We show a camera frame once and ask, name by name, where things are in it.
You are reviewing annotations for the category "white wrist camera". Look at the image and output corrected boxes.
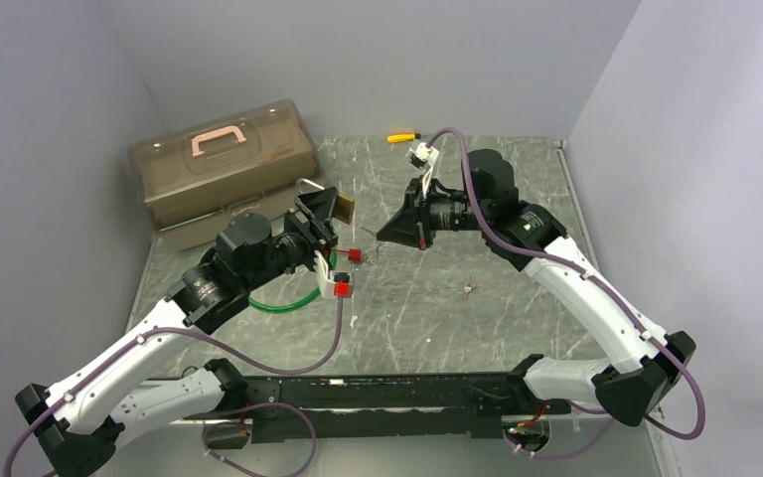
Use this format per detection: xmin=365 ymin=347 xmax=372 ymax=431
xmin=314 ymin=250 xmax=354 ymax=299
xmin=408 ymin=141 xmax=440 ymax=199

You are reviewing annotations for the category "green cable lock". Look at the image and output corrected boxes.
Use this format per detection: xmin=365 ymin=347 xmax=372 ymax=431
xmin=248 ymin=287 xmax=322 ymax=314

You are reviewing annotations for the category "bunch of small keys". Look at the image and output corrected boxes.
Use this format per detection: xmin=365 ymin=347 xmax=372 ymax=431
xmin=463 ymin=280 xmax=480 ymax=299

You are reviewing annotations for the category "brown translucent toolbox pink handle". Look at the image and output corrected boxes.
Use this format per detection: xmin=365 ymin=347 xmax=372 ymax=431
xmin=128 ymin=99 xmax=326 ymax=250

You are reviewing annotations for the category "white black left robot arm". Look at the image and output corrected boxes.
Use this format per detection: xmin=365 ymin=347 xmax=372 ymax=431
xmin=15 ymin=187 xmax=355 ymax=476

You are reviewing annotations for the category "brass padlock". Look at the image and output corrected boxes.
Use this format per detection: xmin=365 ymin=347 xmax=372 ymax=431
xmin=295 ymin=178 xmax=355 ymax=225

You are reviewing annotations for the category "yellow handled screwdriver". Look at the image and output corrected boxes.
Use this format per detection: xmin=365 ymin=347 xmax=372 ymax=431
xmin=386 ymin=133 xmax=421 ymax=144

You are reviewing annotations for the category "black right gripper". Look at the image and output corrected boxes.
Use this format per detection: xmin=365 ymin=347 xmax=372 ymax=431
xmin=378 ymin=174 xmax=491 ymax=250

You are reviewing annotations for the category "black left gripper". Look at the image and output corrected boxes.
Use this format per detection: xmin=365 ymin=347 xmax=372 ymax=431
xmin=241 ymin=187 xmax=338 ymax=293

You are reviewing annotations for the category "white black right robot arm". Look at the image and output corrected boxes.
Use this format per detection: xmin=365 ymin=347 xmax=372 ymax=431
xmin=377 ymin=143 xmax=696 ymax=426

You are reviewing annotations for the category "red cable padlock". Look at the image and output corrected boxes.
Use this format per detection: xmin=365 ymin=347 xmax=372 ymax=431
xmin=332 ymin=247 xmax=365 ymax=263

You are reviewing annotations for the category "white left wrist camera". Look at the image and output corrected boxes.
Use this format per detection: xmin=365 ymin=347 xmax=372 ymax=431
xmin=314 ymin=250 xmax=354 ymax=299

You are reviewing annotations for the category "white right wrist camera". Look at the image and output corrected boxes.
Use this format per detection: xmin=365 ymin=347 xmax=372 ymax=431
xmin=408 ymin=141 xmax=440 ymax=199

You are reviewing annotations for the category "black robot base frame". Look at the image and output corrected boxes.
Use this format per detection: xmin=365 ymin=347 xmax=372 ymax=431
xmin=202 ymin=372 xmax=570 ymax=443

